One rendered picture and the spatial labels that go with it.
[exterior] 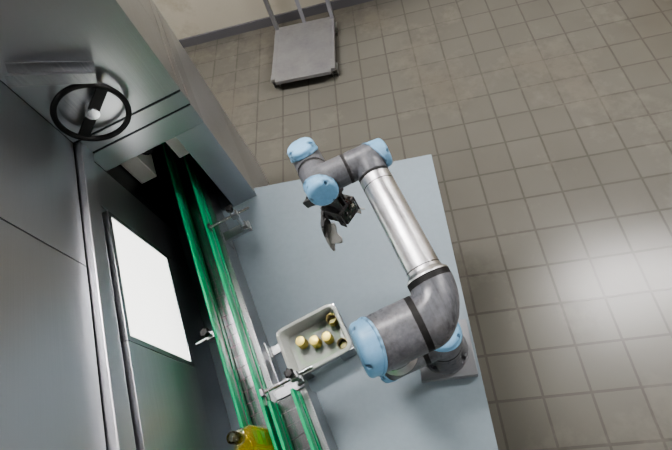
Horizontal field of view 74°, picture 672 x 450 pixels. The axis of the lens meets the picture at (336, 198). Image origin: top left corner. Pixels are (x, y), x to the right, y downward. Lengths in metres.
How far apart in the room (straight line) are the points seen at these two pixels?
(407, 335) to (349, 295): 0.79
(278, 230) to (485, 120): 1.64
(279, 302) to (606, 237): 1.69
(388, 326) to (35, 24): 1.13
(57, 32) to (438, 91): 2.36
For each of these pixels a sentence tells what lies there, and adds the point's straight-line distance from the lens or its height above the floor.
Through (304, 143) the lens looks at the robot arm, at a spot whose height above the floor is 1.46.
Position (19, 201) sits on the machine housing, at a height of 1.61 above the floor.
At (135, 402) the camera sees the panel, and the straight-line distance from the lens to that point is 1.20.
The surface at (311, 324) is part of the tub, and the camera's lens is 1.64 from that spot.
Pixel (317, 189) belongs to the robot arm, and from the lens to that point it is 1.02.
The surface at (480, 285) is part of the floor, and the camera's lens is 2.45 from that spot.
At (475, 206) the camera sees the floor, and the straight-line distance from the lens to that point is 2.64.
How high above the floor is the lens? 2.29
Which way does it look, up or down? 56 degrees down
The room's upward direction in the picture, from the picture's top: 24 degrees counter-clockwise
